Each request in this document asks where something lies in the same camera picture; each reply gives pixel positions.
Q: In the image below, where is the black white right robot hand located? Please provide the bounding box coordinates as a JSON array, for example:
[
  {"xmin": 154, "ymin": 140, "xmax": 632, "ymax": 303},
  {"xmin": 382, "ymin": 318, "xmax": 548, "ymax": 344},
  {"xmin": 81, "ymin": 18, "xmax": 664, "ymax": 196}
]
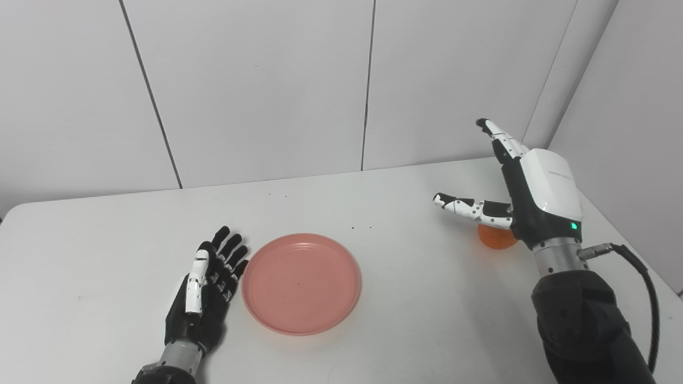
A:
[{"xmin": 433, "ymin": 118, "xmax": 585, "ymax": 251}]

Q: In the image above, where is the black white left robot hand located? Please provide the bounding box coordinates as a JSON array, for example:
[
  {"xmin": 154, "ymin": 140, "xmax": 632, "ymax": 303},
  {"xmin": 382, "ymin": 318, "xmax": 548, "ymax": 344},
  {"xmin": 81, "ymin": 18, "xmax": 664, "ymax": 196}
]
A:
[{"xmin": 164, "ymin": 226, "xmax": 250, "ymax": 357}]

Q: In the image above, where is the orange fruit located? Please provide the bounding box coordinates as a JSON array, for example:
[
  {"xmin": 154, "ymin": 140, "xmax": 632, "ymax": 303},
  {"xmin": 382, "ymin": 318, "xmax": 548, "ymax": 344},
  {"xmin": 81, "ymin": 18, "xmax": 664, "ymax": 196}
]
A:
[{"xmin": 477, "ymin": 223, "xmax": 519, "ymax": 250}]

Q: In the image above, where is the pink round plate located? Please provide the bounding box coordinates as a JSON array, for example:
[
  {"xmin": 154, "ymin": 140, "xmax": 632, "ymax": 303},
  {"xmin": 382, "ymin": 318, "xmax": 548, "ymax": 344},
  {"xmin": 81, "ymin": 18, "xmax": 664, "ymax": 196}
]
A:
[{"xmin": 241, "ymin": 233, "xmax": 363, "ymax": 336}]

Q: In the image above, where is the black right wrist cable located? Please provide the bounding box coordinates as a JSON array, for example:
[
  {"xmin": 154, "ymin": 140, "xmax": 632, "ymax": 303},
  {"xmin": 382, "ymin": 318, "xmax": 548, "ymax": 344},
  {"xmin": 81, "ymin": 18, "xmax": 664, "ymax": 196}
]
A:
[{"xmin": 577, "ymin": 242, "xmax": 661, "ymax": 374}]

